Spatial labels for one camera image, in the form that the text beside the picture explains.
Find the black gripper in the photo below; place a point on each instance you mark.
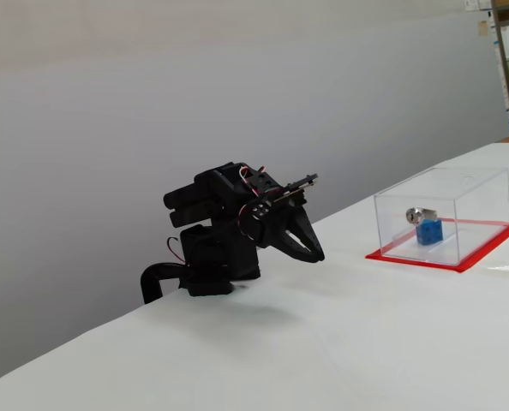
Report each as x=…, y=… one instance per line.
x=277, y=235

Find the blue lego brick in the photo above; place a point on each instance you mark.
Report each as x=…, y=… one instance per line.
x=430, y=234

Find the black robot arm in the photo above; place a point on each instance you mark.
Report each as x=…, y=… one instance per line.
x=229, y=252

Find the transparent plastic box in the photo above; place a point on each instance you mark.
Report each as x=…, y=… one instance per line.
x=473, y=188

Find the silver lock cylinder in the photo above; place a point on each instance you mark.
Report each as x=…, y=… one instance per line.
x=413, y=215

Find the black table clamp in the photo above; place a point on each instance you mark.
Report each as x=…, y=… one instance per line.
x=149, y=282

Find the tan sticky label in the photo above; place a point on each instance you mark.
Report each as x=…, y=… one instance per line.
x=482, y=27

